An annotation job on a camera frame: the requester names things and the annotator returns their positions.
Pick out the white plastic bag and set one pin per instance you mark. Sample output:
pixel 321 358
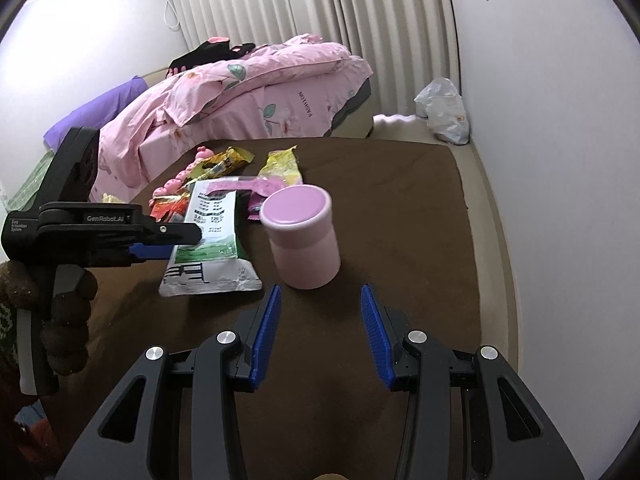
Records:
pixel 445 110

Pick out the purple pillow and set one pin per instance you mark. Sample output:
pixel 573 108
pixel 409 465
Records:
pixel 95 115

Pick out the pink lidded cup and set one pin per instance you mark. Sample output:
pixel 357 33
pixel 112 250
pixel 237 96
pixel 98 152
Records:
pixel 305 250

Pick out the white green milk packet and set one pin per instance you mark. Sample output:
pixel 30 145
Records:
pixel 210 260

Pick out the black pink garment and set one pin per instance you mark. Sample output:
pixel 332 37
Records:
pixel 210 55

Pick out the pink toy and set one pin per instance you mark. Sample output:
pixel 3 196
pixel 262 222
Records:
pixel 185 175

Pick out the bed with pink sheet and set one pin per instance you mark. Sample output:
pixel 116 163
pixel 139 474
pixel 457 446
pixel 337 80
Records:
pixel 355 110

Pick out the brown table cloth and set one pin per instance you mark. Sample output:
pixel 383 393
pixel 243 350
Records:
pixel 400 220

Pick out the purple wrapper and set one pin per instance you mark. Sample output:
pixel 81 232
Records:
pixel 254 208

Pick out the yellow black snack wrapper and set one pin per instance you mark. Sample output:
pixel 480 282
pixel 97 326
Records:
pixel 230 160

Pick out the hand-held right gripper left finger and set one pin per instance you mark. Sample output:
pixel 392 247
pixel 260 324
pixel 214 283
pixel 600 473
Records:
pixel 265 340

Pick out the striped beige curtain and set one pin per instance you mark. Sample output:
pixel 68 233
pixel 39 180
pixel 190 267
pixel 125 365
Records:
pixel 350 15

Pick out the pink floral duvet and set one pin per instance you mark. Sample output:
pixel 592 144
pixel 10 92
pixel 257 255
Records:
pixel 250 90

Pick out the green checked cloth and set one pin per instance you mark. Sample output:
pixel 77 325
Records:
pixel 30 185

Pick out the red snack wrapper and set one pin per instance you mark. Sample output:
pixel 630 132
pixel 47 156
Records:
pixel 167 208

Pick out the pink plastic wrapper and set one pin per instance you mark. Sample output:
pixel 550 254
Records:
pixel 235 187

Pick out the yellow green wrapper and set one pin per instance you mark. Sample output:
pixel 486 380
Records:
pixel 284 165

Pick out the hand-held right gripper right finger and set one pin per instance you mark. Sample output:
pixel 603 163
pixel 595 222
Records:
pixel 377 340

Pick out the person's left hand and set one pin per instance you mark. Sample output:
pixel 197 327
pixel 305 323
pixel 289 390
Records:
pixel 67 335

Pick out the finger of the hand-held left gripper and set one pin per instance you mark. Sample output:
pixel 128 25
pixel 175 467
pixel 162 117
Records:
pixel 150 252
pixel 175 234

